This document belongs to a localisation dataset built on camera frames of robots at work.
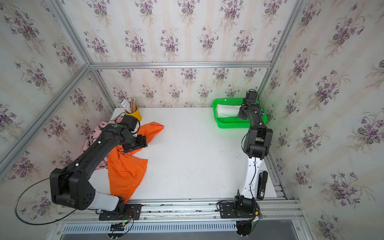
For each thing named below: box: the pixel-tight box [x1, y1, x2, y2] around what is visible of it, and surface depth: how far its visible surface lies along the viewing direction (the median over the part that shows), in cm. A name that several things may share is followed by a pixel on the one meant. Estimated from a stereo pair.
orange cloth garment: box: [108, 122, 164, 204], surface depth 85 cm
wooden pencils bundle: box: [130, 96, 137, 113], surface depth 106 cm
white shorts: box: [216, 104, 242, 118], surface depth 113 cm
